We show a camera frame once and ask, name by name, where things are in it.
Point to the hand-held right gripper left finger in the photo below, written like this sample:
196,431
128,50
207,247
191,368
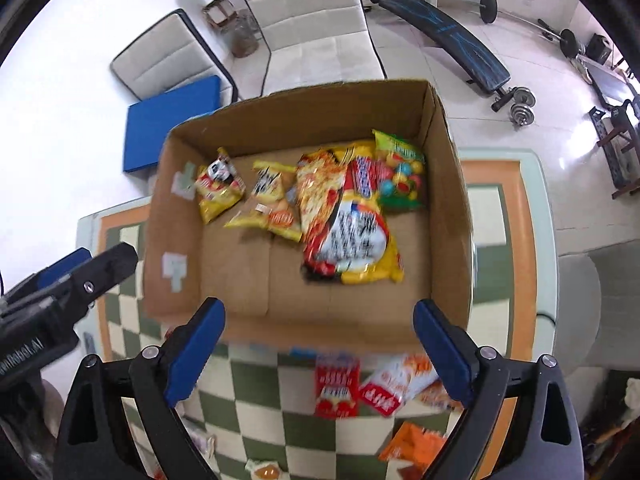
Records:
195,350

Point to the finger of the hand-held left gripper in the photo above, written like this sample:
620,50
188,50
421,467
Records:
62,266
107,265

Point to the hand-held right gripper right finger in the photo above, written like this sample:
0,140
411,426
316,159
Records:
442,355

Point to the orange white snack packet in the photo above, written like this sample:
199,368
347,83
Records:
437,397

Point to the white red snack packet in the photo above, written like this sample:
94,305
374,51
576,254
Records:
390,390

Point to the brown cardboard box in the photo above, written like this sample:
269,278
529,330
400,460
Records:
240,285

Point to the red panda snack packet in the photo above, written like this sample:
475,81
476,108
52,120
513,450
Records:
337,387

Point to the braised egg packet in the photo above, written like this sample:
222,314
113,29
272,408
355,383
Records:
267,471

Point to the green checkered tablecloth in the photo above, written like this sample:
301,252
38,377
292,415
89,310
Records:
280,410

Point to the yellow panda snack packet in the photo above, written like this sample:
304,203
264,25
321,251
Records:
217,187

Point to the large red yellow snack bag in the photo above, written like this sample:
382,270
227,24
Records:
355,240

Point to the blue cushion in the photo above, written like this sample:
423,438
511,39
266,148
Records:
170,125

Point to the grey upholstered chair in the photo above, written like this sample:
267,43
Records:
610,305

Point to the yellow black-print snack packet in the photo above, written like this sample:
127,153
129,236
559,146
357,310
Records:
265,187

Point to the green candy ball packet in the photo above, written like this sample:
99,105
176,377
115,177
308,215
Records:
400,160

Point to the small white padded chair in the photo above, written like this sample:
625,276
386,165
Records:
165,55

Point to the chrome dumbbell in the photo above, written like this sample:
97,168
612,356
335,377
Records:
522,105

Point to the clear plastic jar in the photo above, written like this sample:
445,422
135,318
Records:
245,37

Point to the black metal stand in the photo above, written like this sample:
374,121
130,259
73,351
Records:
617,145

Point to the small brown box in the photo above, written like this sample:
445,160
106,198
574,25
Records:
219,14

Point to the large white padded chair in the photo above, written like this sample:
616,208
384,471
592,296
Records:
310,20

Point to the black treadmill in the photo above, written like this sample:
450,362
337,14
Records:
607,82

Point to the black sit-up bench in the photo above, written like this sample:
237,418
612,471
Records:
445,35

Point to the black speaker box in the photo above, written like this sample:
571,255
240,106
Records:
598,47

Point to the curl barbell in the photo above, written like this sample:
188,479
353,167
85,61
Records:
487,7

